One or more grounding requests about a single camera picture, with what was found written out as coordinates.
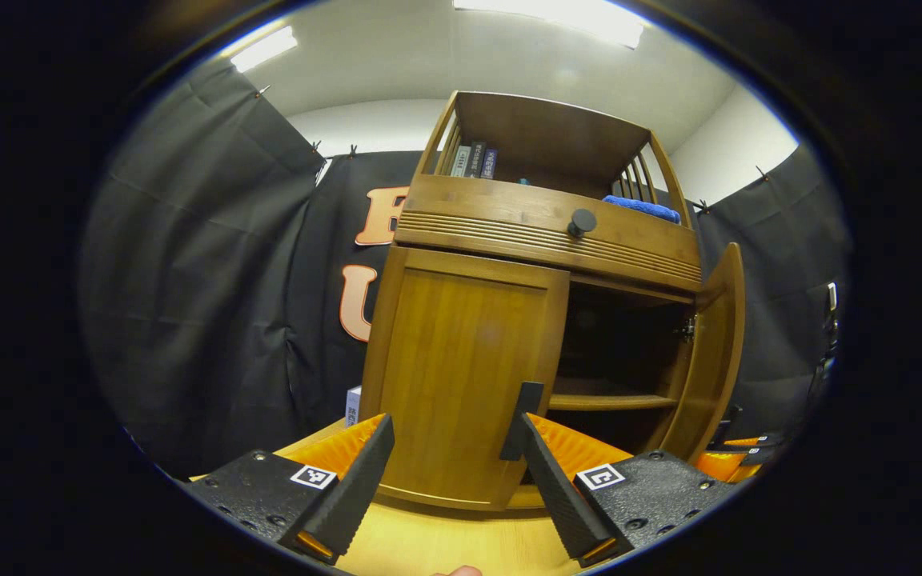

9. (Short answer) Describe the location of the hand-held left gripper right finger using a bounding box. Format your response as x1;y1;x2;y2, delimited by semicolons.
519;412;744;569

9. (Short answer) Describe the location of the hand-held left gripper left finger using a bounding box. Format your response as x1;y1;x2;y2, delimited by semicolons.
181;412;396;566

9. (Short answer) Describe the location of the wooden shoe cabinet door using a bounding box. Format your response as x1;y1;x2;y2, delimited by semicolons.
365;246;571;511
659;242;748;465

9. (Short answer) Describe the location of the wooden double-door shoe cabinet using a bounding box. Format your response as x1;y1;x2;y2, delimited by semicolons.
359;90;704;513

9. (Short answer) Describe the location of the blue towel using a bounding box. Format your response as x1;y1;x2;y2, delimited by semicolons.
603;194;682;225

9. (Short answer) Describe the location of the black backdrop cloth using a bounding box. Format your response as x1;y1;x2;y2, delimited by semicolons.
77;60;854;481

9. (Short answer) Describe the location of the wooden drawer with black knob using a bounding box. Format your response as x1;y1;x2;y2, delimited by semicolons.
394;174;704;293

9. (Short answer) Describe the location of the small ceiling light panel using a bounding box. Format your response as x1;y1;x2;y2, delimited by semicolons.
229;26;299;74

